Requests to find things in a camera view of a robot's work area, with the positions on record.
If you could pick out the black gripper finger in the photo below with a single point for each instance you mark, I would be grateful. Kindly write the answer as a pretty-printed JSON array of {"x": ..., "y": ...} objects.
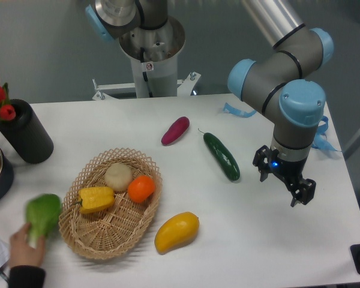
[
  {"x": 260, "y": 161},
  {"x": 303, "y": 191}
]

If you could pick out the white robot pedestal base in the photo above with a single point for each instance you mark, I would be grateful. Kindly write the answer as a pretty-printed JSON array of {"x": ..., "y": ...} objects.
[{"x": 153, "y": 56}]

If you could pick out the white garlic bulb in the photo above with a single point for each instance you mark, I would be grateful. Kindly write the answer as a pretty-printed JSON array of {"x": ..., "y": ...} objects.
[{"x": 118, "y": 177}]

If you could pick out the green bok choy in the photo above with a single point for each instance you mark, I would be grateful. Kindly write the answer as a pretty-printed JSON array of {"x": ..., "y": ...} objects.
[{"x": 42, "y": 213}]

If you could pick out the yellow bell pepper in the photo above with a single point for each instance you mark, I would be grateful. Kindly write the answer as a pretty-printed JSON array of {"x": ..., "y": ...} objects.
[{"x": 95, "y": 199}]

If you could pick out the yellow mango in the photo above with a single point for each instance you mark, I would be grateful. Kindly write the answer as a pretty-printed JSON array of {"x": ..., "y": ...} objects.
[{"x": 176, "y": 232}]

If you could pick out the orange fruit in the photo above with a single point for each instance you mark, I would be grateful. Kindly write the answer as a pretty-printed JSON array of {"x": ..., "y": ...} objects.
[{"x": 141, "y": 188}]

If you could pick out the black cylindrical vase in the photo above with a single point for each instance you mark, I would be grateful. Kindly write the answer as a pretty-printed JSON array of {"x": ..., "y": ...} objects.
[{"x": 26, "y": 134}]

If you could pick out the woven wicker basket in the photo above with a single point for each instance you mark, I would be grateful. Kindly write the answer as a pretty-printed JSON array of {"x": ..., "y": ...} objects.
[{"x": 114, "y": 231}]

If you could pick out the person's hand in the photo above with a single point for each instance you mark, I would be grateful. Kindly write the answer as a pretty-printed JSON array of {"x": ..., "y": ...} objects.
[{"x": 21, "y": 253}]

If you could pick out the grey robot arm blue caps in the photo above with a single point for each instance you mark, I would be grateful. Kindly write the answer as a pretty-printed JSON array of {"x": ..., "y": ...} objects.
[{"x": 276, "y": 88}]

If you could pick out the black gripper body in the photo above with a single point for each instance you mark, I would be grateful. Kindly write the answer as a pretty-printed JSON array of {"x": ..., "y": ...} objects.
[{"x": 287, "y": 164}]

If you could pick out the green cucumber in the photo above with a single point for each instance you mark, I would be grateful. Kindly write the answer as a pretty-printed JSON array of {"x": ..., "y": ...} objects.
[{"x": 222, "y": 155}]

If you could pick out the black sleeved forearm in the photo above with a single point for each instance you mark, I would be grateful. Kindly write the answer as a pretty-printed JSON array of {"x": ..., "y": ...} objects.
[{"x": 25, "y": 276}]

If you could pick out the purple sweet potato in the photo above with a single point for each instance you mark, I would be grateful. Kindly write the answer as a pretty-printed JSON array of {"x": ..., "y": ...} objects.
[{"x": 175, "y": 131}]

